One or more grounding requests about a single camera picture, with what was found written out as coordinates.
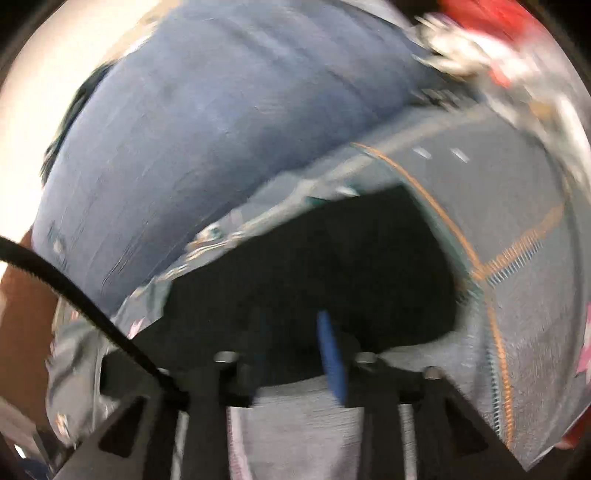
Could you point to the blue plaid pillow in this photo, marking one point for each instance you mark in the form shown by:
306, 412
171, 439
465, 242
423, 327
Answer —
221, 138

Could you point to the black pants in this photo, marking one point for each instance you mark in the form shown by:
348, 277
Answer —
314, 272

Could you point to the white plastic bags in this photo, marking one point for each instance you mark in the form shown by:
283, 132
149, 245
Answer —
521, 83

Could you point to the red packets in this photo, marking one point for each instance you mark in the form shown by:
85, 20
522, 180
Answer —
489, 27

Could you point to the grey printed blanket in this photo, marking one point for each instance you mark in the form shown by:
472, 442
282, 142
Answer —
531, 207

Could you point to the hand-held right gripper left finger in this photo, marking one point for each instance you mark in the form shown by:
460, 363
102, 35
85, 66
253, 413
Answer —
208, 392

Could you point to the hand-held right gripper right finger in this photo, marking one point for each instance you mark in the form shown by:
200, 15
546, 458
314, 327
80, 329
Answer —
332, 360

